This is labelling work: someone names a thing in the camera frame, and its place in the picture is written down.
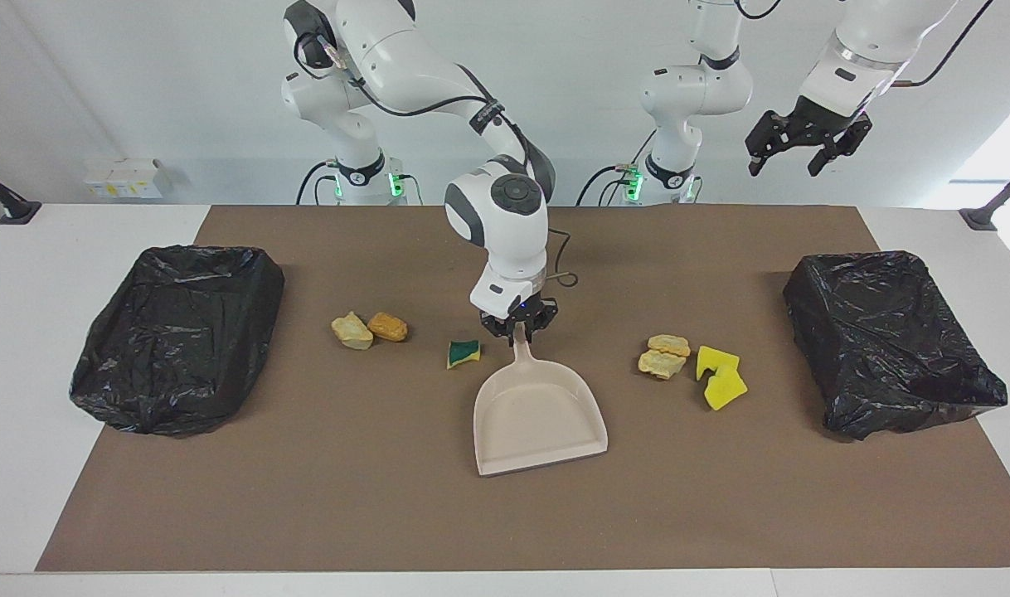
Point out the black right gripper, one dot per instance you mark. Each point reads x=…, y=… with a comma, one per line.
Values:
x=517, y=311

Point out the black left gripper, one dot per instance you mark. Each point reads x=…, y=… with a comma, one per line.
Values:
x=820, y=120

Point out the small green yellow sponge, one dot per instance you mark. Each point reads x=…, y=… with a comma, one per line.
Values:
x=463, y=354

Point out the beige plastic dustpan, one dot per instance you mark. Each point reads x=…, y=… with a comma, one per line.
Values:
x=538, y=414

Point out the brown rounded foam chunk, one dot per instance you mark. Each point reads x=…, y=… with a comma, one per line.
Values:
x=387, y=327

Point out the beige foam chunk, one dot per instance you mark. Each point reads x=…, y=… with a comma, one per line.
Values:
x=669, y=345
x=661, y=364

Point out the pale jagged foam chunk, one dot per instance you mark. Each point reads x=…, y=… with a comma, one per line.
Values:
x=352, y=332

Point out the notched yellow green sponge piece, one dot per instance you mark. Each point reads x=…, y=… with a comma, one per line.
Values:
x=712, y=361

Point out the yellow sponge chunk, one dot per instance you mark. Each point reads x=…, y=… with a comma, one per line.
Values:
x=725, y=390

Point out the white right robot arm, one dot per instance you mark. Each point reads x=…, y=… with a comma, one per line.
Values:
x=505, y=224

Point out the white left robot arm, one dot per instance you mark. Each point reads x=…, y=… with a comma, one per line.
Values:
x=696, y=91

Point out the black bag lined bin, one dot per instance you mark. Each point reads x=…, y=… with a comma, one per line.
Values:
x=886, y=348
x=182, y=332

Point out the brown table mat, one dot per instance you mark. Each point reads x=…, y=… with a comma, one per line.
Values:
x=389, y=497

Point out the black camera stand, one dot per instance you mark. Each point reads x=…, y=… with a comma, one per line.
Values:
x=982, y=217
x=16, y=209

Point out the white wall outlet box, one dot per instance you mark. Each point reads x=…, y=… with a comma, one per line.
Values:
x=136, y=177

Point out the small white wall box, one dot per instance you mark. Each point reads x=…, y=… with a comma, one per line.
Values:
x=97, y=184

